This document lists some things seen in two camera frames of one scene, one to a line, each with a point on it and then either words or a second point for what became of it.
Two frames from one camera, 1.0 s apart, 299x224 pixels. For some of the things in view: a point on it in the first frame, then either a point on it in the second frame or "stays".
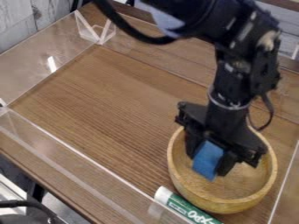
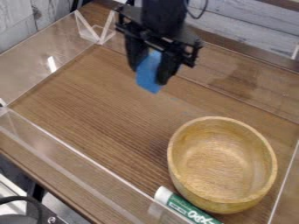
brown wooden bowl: x=230 y=192 stays
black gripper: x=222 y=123 -> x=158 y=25
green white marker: x=189 y=209 stays
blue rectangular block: x=209 y=160 -> x=147 y=73
